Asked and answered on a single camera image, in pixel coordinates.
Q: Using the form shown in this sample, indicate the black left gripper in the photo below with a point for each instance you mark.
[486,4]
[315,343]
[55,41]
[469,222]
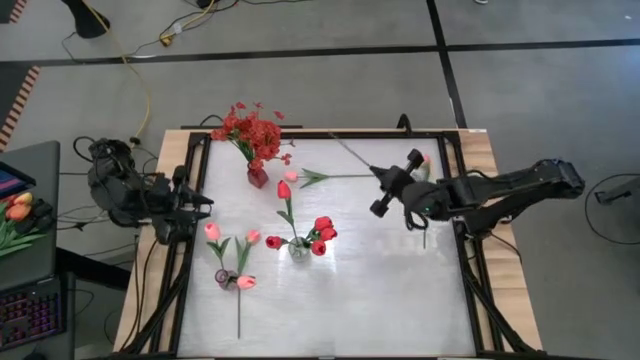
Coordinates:
[172,210]

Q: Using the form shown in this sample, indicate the red artificial tulip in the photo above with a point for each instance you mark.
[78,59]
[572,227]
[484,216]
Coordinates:
[273,242]
[318,247]
[284,189]
[328,233]

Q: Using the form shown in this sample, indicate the red glass vase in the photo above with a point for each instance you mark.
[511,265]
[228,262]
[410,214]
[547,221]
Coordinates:
[257,178]

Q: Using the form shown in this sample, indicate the black mat striped edge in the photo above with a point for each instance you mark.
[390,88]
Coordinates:
[7,7]
[10,95]

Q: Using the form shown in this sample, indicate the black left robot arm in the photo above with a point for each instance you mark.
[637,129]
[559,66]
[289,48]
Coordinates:
[120,190]

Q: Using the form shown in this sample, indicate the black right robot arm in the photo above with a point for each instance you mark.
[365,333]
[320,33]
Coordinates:
[525,185]

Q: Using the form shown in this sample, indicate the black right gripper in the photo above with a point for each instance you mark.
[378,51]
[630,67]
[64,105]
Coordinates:
[400,182]

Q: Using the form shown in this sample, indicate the red flower bouquet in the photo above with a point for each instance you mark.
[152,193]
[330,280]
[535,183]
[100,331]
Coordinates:
[257,135]

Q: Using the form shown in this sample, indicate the black round object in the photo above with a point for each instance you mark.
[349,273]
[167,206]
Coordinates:
[44,222]
[40,206]

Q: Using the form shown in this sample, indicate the open laptop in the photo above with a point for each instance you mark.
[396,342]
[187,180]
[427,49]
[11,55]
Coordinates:
[10,182]

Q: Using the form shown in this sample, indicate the black stand base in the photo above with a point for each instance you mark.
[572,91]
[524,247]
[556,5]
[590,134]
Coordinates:
[87,22]

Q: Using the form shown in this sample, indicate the grey stand leg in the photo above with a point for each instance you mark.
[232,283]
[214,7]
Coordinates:
[622,190]

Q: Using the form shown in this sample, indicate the yellow orange artificial tulip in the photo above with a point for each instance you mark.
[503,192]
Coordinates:
[24,198]

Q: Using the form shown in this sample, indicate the clear cut-glass vase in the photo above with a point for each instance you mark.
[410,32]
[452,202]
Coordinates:
[299,252]

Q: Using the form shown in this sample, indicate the purple glass vase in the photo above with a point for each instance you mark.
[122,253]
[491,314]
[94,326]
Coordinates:
[223,278]

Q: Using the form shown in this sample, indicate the backlit black keyboard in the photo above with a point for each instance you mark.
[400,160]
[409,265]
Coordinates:
[30,312]

